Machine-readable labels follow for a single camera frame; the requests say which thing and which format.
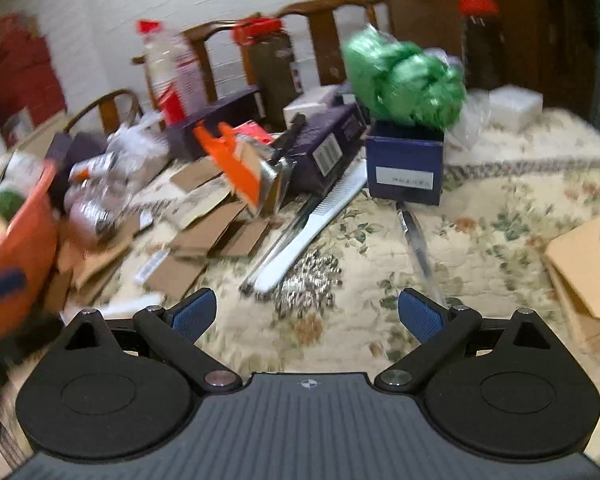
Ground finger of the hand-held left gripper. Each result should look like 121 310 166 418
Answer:
0 268 27 310

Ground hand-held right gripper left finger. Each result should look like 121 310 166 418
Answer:
55 287 244 395

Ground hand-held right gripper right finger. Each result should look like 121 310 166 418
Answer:
374 287 562 394

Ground orange plastic basin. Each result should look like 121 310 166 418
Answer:
0 159 61 347

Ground floral cloth covered desktop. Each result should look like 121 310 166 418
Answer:
0 105 600 466

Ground black pen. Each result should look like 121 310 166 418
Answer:
394 199 438 288

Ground pile of cardboard pieces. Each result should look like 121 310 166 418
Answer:
55 157 273 306

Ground white green bottle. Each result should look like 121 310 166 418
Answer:
0 151 48 223

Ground metal tongs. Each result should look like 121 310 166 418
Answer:
239 194 327 297

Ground pile of metal clips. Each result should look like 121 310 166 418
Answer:
274 251 345 320

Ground silver foil packets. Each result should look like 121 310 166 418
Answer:
62 151 148 243

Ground white plastic comb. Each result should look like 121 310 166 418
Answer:
254 164 370 295

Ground blue box with white label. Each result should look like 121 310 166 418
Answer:
364 120 447 207

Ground orange packet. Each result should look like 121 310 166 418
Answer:
194 121 296 219

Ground open cardboard box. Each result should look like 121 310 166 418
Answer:
544 209 600 368

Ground white plastic bag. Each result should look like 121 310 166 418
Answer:
105 112 171 163

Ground long purple box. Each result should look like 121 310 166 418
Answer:
286 104 370 197

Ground clear plastic bag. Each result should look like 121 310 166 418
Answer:
422 47 493 153

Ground stack of red boxes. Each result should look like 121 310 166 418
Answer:
0 14 68 128

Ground white plastic box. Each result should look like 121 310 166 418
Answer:
486 86 545 132

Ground green plastic bag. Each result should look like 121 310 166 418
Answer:
341 27 467 132

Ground dark bottle with red cap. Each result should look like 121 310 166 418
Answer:
232 16 302 132
456 0 507 92

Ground wooden chair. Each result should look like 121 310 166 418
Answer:
274 0 390 88
131 17 248 113

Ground brown wooden wardrobe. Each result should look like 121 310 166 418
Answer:
379 0 600 93

